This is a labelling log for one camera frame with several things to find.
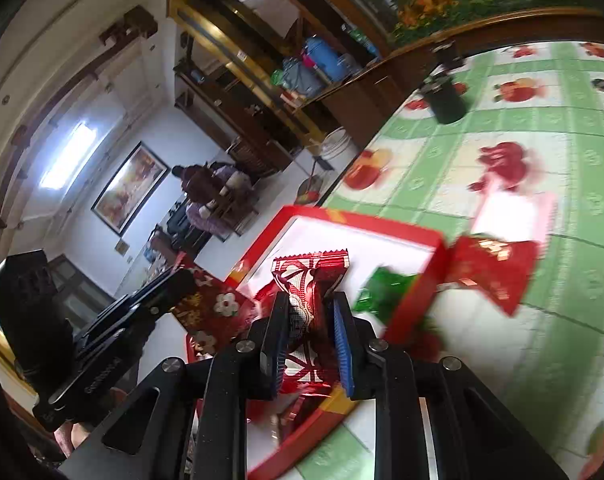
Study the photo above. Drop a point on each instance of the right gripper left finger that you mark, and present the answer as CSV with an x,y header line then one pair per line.
x,y
266,366

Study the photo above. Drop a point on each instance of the dark red patterned candy packet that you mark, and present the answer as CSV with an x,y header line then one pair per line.
x,y
309,314

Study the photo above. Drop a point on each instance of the framed wall painting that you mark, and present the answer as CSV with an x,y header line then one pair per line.
x,y
128,190

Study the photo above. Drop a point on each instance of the red white-print snack packet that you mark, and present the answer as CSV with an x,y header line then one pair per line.
x,y
500,270

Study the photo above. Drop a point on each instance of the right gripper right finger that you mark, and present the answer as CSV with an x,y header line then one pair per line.
x,y
351,339

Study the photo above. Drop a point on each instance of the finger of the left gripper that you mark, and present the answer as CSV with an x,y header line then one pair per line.
x,y
131,319

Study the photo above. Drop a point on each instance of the pink white snack packet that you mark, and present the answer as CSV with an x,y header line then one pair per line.
x,y
514,217

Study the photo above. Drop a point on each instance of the white bucket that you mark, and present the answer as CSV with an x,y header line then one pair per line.
x,y
336,143

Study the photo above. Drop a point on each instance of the red white tray box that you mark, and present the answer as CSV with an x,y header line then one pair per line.
x,y
401,447

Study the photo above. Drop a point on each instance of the green snack packet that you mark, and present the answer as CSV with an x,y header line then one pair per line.
x,y
382,293

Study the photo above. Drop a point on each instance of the black cup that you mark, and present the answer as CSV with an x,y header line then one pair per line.
x,y
443,99

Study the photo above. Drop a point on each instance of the seated person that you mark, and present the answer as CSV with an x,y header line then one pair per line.
x,y
219,196

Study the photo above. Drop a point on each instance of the person's left hand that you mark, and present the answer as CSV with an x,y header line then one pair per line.
x,y
70,435

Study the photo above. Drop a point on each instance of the red flower snack packet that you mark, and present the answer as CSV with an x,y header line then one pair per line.
x,y
213,315

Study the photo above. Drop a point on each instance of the blue thermos jug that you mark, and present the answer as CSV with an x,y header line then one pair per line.
x,y
334,65

